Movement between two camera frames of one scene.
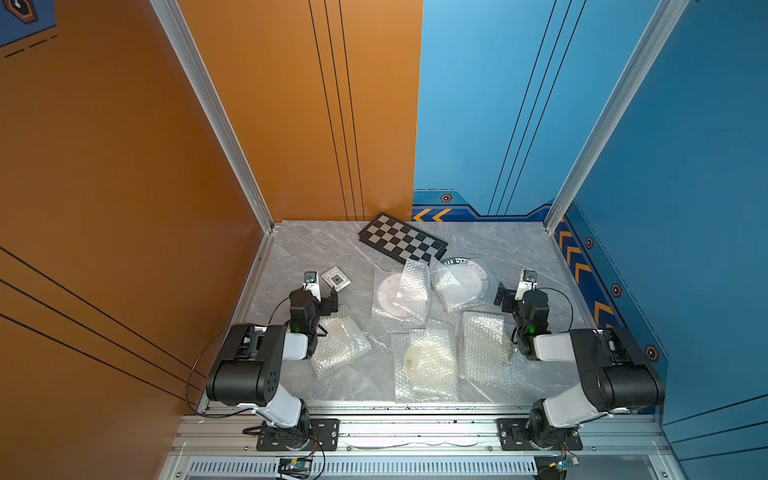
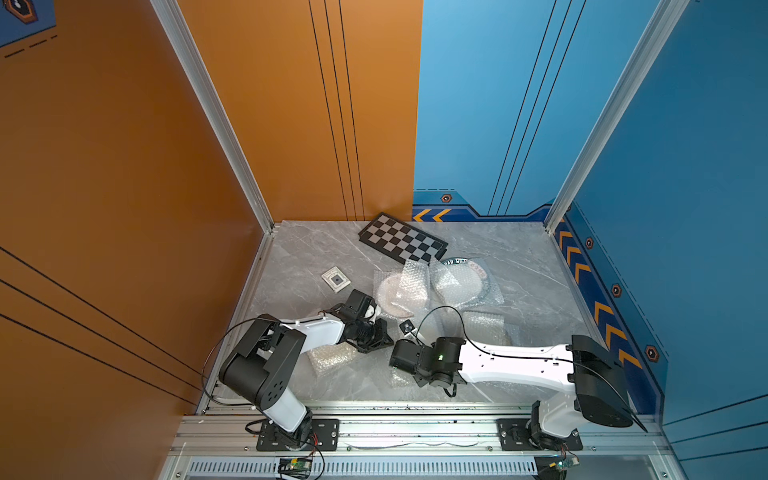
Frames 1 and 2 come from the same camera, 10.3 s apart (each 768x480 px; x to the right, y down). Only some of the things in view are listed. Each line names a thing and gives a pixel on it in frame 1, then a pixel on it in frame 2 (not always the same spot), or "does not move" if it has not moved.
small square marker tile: x=336 y=278 does not move
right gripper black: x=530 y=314 → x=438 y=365
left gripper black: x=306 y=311 → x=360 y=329
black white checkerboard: x=401 y=240 does not move
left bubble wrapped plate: x=344 y=342 does not move
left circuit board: x=295 y=468 does not move
